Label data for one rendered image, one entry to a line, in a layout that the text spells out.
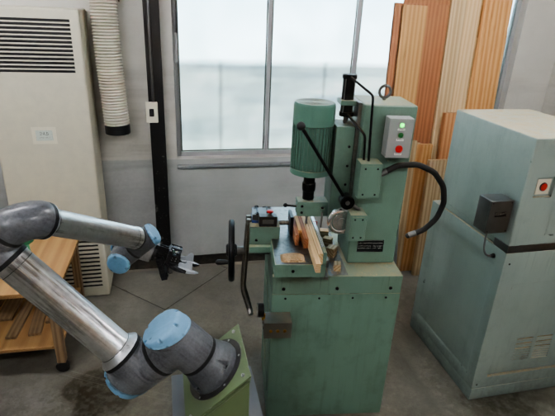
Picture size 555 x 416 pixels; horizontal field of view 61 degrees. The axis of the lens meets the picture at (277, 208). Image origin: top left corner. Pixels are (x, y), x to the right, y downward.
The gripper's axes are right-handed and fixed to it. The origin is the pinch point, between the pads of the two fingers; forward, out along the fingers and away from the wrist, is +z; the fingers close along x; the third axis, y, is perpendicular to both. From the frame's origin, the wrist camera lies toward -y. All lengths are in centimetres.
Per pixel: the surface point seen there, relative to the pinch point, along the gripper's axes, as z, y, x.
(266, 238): 24.9, 22.9, 4.5
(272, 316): 36.9, -2.5, -14.7
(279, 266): 28.7, 23.7, -18.5
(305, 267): 39, 26, -19
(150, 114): -48, 28, 120
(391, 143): 53, 84, -7
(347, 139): 39, 78, 3
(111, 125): -67, 15, 110
